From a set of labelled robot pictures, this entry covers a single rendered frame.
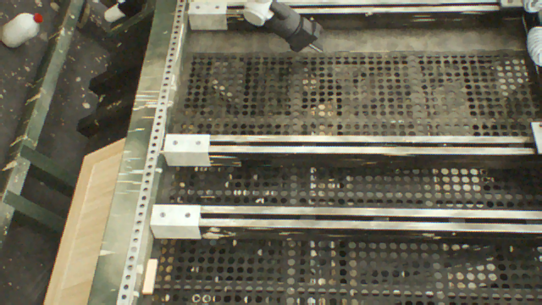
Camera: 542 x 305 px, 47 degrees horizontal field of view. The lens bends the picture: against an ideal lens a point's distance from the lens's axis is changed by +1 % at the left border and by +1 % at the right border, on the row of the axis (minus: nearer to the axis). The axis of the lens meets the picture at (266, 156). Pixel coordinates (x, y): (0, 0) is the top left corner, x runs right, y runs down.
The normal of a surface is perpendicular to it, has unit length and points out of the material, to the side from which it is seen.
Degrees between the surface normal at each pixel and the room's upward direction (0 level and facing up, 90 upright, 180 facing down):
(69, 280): 90
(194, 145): 58
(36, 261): 0
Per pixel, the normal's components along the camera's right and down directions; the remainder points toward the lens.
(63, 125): 0.81, -0.31
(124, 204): -0.06, -0.58
